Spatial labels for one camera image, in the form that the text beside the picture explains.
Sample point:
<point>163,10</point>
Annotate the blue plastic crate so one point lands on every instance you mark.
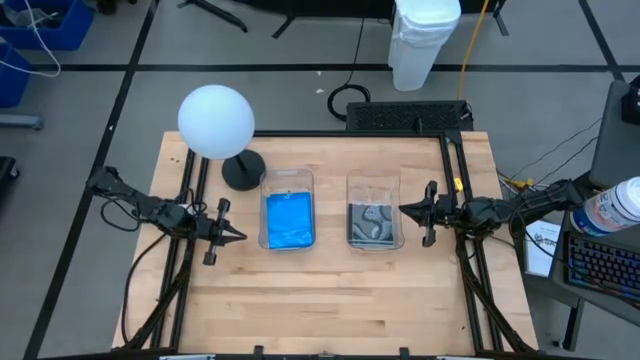
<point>12,80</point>
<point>70,35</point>

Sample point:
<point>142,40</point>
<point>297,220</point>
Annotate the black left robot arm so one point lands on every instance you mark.
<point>145,205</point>

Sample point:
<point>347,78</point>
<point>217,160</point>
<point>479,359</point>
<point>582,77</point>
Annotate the black caster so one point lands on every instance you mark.
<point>7,167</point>

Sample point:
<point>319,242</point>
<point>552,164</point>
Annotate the clear plastic bin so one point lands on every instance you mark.
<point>375,182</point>
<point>287,177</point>

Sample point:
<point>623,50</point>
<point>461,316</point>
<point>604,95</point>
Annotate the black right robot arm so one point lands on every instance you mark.
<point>525,202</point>

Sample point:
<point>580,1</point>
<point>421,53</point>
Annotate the dark grey desk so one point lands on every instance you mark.
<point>600,306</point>

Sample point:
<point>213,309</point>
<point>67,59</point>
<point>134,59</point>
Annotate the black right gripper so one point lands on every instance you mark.
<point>447,215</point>

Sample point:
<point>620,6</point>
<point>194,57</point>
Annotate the white globe table lamp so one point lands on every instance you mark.
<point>215,120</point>

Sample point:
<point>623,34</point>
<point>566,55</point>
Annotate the black stand foot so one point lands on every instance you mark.
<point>287,26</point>
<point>501,20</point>
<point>215,15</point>

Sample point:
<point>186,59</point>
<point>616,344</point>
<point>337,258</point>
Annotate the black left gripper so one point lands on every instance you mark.
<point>212,232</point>

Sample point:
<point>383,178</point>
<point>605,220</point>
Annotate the white paper sheet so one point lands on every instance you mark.
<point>540,250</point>

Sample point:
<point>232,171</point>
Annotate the grey metal bar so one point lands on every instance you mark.
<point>20,121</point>

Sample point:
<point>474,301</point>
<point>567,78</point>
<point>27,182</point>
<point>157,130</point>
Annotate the white trash bin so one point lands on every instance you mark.
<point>420,45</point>

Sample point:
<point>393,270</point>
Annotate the black perforated metal box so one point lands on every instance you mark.
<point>405,116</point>

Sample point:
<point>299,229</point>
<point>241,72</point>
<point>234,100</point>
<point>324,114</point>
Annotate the grey side table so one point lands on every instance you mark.
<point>617,145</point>

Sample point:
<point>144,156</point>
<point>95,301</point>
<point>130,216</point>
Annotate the black table clamp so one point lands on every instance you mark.
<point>404,352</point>
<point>258,351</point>

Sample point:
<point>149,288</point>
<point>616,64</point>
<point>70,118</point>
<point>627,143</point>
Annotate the blue jewel case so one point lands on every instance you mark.
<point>290,220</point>

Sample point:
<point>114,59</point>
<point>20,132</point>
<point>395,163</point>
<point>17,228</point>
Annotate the black device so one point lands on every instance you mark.
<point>631,100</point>

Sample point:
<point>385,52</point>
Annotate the white wipes canister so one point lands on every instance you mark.
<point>605,210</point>

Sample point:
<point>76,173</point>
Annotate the black backlit keyboard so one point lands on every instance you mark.
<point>605,265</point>

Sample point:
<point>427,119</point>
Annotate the black aluminium table frame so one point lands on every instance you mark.
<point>350,134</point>

